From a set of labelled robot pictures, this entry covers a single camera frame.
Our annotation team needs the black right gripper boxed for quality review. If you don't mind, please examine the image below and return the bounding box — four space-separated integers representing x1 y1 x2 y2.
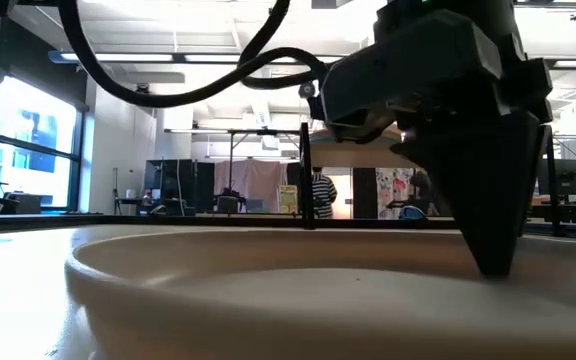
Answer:
307 0 554 278

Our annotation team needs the light grey plate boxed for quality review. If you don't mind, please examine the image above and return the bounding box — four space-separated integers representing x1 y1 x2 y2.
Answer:
63 224 576 360

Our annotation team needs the person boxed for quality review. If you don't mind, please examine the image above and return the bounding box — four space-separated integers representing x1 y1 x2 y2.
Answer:
311 166 340 220
400 169 444 220

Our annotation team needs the blue chair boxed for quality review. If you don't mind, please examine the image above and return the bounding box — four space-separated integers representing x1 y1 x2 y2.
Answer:
398 204 427 221

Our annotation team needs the black computer monitor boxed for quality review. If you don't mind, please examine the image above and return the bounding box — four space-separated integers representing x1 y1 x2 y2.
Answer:
537 158 576 197

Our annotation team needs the colourful poster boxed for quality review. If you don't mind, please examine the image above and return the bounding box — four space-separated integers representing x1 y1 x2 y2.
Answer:
375 167 415 220

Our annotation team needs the yellow sign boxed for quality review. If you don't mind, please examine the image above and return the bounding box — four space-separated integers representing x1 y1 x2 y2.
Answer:
277 184 300 216

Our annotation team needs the beige curtain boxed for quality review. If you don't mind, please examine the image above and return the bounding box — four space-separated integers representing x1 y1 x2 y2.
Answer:
212 158 290 214

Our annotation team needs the black cabinet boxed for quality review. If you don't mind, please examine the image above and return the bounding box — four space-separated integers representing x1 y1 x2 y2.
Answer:
143 158 216 217

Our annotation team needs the long ceiling light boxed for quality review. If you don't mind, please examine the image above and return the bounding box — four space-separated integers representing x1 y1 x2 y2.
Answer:
50 49 177 65

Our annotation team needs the large window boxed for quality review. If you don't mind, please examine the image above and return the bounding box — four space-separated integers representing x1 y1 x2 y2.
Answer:
0 74 85 212

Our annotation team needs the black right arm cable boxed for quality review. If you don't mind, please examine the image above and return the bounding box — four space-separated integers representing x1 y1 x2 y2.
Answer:
57 0 330 109

